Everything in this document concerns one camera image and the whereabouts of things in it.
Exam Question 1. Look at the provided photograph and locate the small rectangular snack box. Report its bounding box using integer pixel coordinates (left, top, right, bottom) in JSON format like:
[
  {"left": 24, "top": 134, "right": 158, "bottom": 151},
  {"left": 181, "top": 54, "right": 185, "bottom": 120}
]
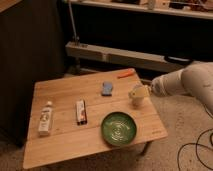
[{"left": 76, "top": 100, "right": 87, "bottom": 125}]

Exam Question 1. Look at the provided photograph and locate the white tube bottle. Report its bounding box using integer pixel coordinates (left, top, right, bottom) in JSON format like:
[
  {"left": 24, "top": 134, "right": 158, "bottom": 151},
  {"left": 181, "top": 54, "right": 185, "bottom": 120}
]
[{"left": 38, "top": 101, "right": 53, "bottom": 136}]

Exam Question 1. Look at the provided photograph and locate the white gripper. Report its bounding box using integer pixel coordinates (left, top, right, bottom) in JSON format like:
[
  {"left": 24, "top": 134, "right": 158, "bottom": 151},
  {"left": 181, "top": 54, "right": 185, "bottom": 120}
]
[{"left": 129, "top": 77, "right": 165, "bottom": 99}]

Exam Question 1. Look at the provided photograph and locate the metal shelf beam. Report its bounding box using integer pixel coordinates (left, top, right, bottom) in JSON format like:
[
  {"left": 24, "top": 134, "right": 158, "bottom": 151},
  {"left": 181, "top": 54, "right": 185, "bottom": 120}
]
[{"left": 65, "top": 42, "right": 186, "bottom": 72}]

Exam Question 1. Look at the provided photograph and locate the blue sponge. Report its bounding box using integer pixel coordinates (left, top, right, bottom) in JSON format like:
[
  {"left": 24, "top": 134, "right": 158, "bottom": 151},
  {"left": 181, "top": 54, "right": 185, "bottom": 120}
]
[{"left": 101, "top": 82, "right": 113, "bottom": 96}]

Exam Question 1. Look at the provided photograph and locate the green ceramic bowl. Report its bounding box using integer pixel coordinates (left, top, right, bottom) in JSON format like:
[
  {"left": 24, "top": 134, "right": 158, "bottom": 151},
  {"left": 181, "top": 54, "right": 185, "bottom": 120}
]
[{"left": 101, "top": 112, "right": 137, "bottom": 147}]

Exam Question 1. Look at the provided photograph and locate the wooden folding table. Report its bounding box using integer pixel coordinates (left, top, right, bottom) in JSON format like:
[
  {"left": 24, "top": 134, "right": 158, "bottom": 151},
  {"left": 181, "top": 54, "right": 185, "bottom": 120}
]
[{"left": 23, "top": 70, "right": 168, "bottom": 169}]

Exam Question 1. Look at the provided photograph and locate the metal stand pole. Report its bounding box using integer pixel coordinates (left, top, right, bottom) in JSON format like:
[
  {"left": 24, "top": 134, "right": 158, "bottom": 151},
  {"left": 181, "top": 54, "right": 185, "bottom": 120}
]
[{"left": 68, "top": 0, "right": 82, "bottom": 74}]

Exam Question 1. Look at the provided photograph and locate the upper wooden shelf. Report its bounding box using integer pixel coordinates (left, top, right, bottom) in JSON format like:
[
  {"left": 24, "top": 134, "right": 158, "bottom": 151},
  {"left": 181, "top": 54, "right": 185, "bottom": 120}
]
[{"left": 63, "top": 0, "right": 213, "bottom": 20}]

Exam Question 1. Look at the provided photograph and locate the orange marker pen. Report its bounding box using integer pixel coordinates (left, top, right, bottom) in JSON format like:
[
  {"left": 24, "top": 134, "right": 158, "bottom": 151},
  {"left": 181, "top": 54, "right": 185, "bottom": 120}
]
[{"left": 117, "top": 69, "right": 135, "bottom": 79}]

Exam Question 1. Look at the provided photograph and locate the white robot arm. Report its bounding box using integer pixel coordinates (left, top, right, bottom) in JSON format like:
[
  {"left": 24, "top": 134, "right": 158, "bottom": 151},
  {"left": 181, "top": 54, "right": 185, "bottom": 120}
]
[{"left": 151, "top": 62, "right": 213, "bottom": 114}]

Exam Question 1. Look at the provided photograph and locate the white ceramic cup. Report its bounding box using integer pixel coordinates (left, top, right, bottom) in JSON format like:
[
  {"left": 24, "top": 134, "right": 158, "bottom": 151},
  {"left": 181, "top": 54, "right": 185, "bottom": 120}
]
[{"left": 129, "top": 87, "right": 149, "bottom": 106}]

